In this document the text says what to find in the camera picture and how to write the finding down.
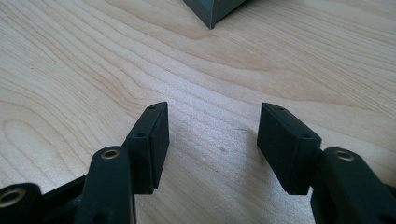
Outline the dark grey box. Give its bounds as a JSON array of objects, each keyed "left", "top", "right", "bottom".
[{"left": 182, "top": 0, "right": 250, "bottom": 31}]

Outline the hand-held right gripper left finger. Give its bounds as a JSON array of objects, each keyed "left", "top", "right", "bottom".
[{"left": 74, "top": 101, "right": 171, "bottom": 224}]

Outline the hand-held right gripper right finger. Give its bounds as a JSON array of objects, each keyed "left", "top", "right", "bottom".
[{"left": 256, "top": 102, "right": 396, "bottom": 224}]

